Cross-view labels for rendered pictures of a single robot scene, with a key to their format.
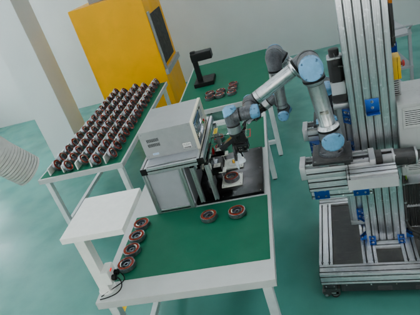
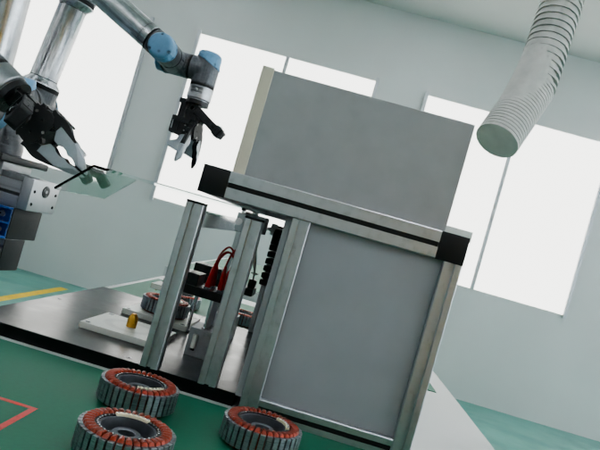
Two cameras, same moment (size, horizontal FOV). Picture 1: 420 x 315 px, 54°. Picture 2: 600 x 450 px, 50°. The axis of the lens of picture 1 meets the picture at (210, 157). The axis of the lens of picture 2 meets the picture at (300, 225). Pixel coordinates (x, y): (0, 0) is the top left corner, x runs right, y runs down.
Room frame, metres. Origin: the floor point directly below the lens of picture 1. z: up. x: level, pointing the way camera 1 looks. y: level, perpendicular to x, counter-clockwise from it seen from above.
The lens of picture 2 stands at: (4.11, -0.13, 1.05)
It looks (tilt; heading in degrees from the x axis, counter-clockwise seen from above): 1 degrees up; 170
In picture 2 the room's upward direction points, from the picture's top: 16 degrees clockwise
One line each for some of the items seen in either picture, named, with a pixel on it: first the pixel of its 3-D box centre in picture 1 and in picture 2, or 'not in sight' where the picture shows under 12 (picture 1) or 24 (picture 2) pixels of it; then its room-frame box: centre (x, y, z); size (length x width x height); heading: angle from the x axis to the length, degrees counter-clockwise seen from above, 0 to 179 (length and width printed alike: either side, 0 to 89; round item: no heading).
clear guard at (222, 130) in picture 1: (224, 131); (165, 202); (2.85, -0.16, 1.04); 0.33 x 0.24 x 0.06; 76
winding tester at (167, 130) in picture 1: (174, 127); (349, 164); (2.79, 0.18, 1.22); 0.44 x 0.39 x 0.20; 166
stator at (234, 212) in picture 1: (237, 211); (181, 299); (2.20, -0.06, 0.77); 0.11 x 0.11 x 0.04
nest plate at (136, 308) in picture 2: (232, 180); (162, 315); (2.58, -0.10, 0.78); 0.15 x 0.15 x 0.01; 76
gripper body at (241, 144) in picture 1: (239, 141); (189, 120); (2.09, -0.18, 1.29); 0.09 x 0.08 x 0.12; 69
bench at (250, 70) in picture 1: (234, 105); not in sight; (5.05, -0.50, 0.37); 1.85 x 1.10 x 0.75; 166
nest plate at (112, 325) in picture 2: (234, 163); (129, 329); (2.81, -0.16, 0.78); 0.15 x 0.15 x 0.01; 76
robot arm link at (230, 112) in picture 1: (231, 115); (205, 70); (2.09, -0.18, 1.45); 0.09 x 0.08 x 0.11; 76
